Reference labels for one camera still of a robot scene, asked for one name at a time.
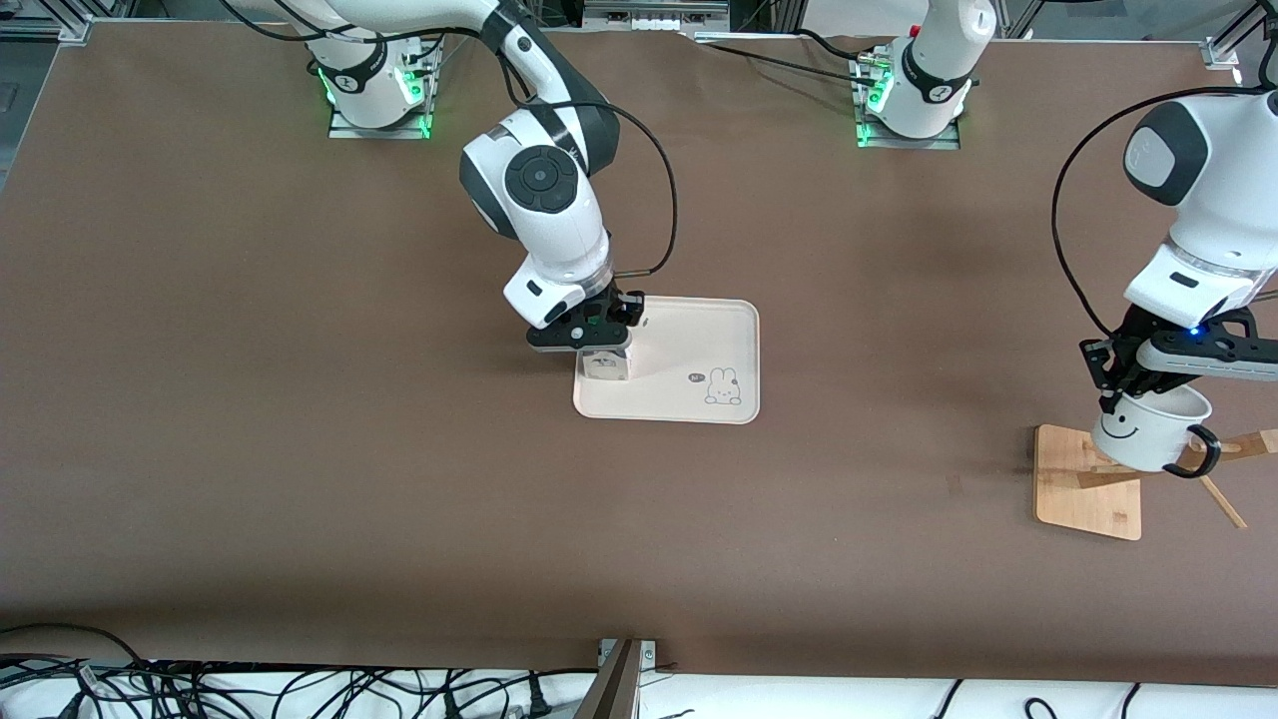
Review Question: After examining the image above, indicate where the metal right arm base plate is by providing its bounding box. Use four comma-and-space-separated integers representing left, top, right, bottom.
327, 60, 434, 141

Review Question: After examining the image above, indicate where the cream tray with bear print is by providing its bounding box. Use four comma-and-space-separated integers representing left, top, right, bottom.
573, 296, 761, 425

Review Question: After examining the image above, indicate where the brown paper table cover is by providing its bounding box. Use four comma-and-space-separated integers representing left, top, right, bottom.
0, 20, 1278, 690

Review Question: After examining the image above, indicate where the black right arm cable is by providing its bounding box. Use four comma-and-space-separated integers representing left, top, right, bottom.
499, 60, 680, 279

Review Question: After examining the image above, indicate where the aluminium frame profile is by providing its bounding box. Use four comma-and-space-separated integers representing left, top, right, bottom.
1201, 0, 1278, 73
0, 8, 97, 47

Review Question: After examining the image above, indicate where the white mug with smiley face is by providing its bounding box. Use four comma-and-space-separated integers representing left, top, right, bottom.
1091, 384, 1222, 479

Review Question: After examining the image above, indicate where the wooden cup rack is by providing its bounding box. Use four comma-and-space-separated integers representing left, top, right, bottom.
1034, 424, 1278, 542

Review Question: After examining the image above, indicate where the blue white milk carton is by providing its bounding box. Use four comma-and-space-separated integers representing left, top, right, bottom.
581, 346, 633, 383

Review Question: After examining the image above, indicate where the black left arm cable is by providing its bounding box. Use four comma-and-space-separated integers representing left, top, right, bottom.
1049, 84, 1278, 341

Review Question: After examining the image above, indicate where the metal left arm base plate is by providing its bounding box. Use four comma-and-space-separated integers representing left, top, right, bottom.
852, 55, 962, 152

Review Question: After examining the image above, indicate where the white power strip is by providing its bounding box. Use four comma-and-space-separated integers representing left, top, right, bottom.
583, 0, 731, 32

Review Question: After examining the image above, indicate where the grey aluminium post with bracket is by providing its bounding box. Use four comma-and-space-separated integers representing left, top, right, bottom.
576, 638, 659, 719

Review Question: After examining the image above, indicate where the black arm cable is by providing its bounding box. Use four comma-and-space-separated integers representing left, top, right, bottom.
1049, 84, 1278, 341
499, 60, 680, 279

